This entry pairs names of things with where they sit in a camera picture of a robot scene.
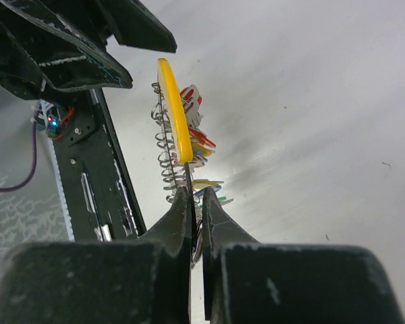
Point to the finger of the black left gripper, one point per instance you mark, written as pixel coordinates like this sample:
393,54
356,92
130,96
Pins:
55,46

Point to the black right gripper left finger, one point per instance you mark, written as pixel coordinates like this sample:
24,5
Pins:
145,280

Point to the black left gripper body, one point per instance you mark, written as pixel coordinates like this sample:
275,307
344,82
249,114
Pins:
132,25

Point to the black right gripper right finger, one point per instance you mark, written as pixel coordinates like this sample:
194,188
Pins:
246,281

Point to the metal keyring with coloured keys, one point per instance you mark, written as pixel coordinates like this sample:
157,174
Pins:
184,146

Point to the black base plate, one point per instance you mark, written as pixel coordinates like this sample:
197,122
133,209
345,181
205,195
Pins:
99,193

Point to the grey cable duct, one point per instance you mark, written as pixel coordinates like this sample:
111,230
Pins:
42,106

